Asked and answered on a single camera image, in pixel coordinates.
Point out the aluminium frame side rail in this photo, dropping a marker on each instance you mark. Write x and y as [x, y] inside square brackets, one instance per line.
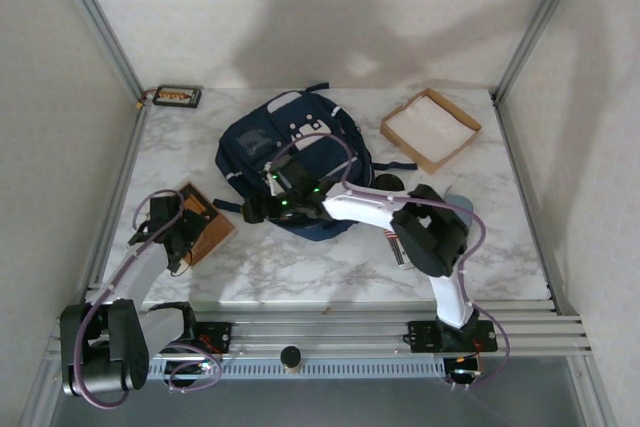
[120, 182]
[530, 197]

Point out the black round knob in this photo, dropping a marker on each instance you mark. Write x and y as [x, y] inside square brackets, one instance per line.
[291, 359]

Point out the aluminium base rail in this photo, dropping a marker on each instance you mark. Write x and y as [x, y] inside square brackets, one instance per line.
[325, 332]

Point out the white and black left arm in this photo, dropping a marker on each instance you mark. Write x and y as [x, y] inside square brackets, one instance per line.
[135, 277]

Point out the navy blue backpack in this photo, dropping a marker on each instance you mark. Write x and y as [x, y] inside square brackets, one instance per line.
[250, 162]

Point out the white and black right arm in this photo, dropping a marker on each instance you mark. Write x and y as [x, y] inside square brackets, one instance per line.
[360, 207]

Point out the brown cardboard tray box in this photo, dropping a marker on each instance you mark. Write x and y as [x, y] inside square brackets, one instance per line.
[465, 119]

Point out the white paper liner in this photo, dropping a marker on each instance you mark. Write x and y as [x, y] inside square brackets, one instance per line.
[430, 127]

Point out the small circuit board with LED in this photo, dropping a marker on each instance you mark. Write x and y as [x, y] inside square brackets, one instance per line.
[462, 372]
[200, 367]

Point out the aluminium frame post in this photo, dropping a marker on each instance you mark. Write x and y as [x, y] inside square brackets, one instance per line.
[100, 22]
[540, 22]

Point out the flag print pencil case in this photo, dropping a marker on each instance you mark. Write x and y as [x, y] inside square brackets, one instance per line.
[400, 252]

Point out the brown book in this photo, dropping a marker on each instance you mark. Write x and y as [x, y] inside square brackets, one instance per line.
[217, 227]

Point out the black box with orange pattern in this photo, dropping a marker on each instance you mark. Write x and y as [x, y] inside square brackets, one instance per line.
[177, 97]

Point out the grey blue cup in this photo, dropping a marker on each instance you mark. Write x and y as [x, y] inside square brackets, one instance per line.
[465, 204]

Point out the black round disc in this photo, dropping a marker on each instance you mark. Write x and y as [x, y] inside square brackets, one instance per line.
[389, 182]

